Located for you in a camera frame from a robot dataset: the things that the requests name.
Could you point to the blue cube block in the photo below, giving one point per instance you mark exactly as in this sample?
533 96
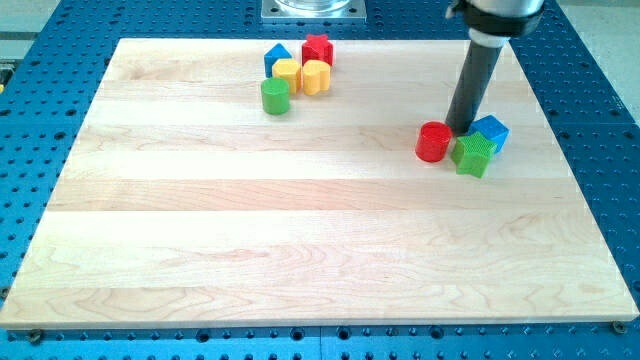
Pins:
492 129

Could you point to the green cylinder block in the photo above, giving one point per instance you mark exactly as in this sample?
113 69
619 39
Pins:
275 96

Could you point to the yellow heart block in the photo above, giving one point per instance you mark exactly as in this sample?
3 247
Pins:
316 77

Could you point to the yellow hexagon block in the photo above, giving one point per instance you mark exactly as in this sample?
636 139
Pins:
289 70

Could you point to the red cylinder block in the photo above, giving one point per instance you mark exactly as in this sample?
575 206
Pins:
433 141

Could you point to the red star block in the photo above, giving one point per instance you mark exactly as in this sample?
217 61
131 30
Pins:
317 47

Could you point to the blue triangle block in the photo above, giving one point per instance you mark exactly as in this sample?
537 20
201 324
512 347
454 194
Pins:
277 52

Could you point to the wooden board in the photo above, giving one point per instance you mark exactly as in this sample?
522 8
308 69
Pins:
183 204

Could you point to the green star block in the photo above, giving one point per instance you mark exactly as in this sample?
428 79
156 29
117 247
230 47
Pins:
472 154

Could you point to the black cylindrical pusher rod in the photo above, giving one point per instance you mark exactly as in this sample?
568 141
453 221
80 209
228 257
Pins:
477 69

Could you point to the blue perforated table plate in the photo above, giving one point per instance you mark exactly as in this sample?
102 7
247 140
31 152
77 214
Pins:
51 90

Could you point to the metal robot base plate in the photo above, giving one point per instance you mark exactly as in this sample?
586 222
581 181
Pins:
312 11

